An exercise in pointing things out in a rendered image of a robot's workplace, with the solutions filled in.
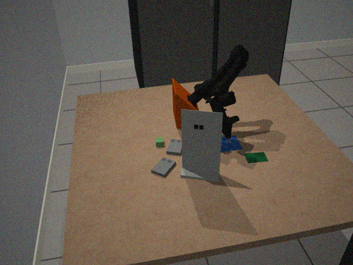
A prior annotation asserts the dark green flat square marker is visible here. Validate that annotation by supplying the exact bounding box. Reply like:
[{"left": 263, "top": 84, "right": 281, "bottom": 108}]
[{"left": 244, "top": 152, "right": 268, "bottom": 163}]

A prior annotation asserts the small green block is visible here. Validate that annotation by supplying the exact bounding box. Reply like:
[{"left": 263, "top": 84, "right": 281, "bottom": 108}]
[{"left": 156, "top": 137, "right": 164, "bottom": 147}]

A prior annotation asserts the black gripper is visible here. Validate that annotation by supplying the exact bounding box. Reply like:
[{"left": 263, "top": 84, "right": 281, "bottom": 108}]
[{"left": 213, "top": 107, "right": 240, "bottom": 139}]

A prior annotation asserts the grey panel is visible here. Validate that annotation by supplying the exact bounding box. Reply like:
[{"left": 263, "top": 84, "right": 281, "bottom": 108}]
[{"left": 180, "top": 109, "right": 223, "bottom": 182}]

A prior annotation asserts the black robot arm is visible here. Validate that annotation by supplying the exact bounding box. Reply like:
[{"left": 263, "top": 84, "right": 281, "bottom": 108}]
[{"left": 187, "top": 45, "right": 249, "bottom": 111}]

